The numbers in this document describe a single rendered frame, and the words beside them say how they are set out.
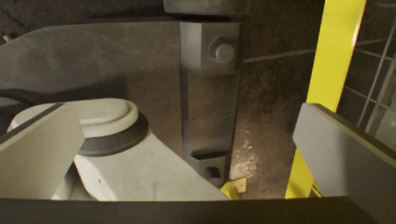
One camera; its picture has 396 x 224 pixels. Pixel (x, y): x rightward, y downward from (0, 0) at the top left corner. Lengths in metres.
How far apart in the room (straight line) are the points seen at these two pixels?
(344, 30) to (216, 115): 0.34
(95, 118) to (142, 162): 0.10
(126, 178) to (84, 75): 0.26
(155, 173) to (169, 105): 0.24
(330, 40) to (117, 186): 0.33
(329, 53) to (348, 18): 0.04
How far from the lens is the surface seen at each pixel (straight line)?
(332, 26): 0.30
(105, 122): 0.35
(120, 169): 0.32
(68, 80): 0.50
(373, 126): 1.33
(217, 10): 0.44
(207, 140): 0.56
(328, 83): 0.31
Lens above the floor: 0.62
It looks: 58 degrees down
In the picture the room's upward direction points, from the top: 155 degrees clockwise
